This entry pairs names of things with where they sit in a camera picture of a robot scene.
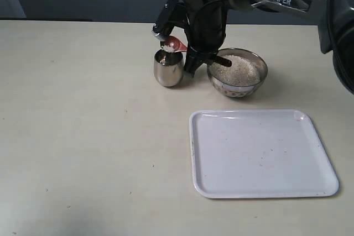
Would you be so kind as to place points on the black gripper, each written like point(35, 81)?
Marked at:
point(205, 35)

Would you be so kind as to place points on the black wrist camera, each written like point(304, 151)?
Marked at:
point(172, 15)

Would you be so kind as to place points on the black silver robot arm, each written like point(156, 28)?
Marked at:
point(334, 20)

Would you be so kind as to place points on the stainless steel cup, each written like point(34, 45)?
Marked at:
point(168, 68)

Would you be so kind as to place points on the white plastic tray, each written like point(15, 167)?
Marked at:
point(246, 154)

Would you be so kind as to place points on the steel bowl of rice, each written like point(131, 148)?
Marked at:
point(246, 74)

